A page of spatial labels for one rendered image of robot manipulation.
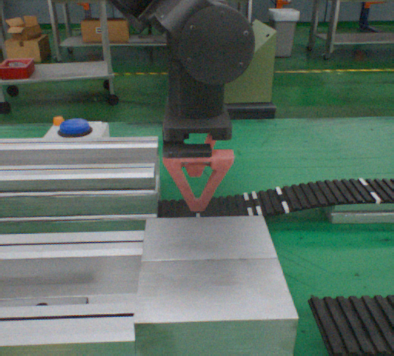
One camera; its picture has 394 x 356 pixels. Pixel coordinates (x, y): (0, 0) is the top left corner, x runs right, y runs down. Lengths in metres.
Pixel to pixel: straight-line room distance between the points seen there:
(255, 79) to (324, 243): 0.50
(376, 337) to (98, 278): 0.20
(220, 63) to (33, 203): 0.24
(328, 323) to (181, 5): 0.25
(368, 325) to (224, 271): 0.12
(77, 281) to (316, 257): 0.24
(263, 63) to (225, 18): 0.58
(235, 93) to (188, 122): 0.50
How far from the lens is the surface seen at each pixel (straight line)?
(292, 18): 5.35
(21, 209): 0.44
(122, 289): 0.32
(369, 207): 0.49
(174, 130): 0.37
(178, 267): 0.26
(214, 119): 0.39
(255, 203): 0.47
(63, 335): 0.25
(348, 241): 0.47
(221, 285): 0.25
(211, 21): 0.30
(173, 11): 0.30
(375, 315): 0.34
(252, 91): 0.88
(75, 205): 0.42
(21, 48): 5.44
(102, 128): 0.59
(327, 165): 0.63
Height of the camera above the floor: 1.05
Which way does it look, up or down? 27 degrees down
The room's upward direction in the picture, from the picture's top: straight up
